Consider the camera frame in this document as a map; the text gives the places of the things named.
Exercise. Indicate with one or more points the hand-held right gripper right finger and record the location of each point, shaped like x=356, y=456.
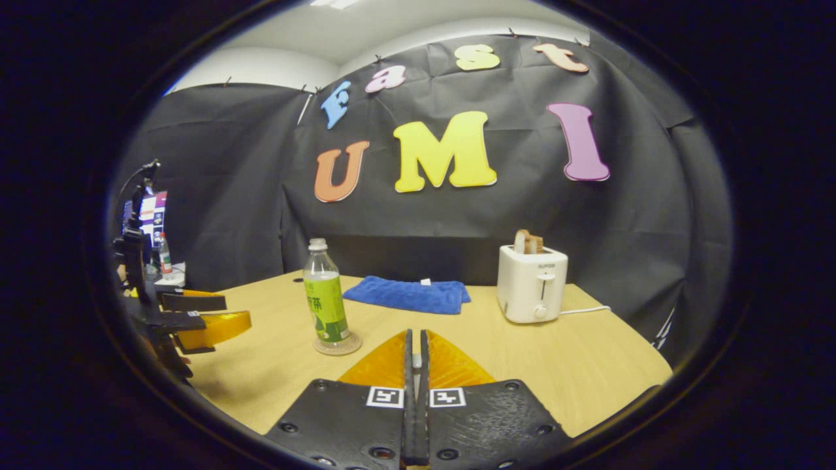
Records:
x=486, y=424

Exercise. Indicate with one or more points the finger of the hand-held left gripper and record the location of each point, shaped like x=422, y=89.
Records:
x=219, y=328
x=196, y=303

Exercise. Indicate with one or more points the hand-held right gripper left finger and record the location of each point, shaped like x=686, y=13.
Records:
x=346, y=424

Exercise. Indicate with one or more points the round wooden coaster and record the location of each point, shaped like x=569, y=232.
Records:
x=346, y=348

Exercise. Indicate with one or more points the white teacup lid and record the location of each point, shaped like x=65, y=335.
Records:
x=416, y=361

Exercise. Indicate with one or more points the green label water bottle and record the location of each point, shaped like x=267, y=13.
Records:
x=324, y=307

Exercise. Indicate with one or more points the small red cap bottle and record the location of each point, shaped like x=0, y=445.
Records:
x=165, y=258

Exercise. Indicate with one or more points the computer monitor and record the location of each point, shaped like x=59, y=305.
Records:
x=157, y=212

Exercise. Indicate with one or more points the blue towel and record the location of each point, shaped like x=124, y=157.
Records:
x=408, y=295

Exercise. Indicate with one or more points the white toaster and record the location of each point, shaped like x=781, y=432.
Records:
x=530, y=287

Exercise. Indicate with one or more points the bread slice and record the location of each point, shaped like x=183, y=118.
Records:
x=520, y=241
x=535, y=245

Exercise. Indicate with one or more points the black backdrop cloth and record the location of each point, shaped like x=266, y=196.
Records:
x=457, y=222

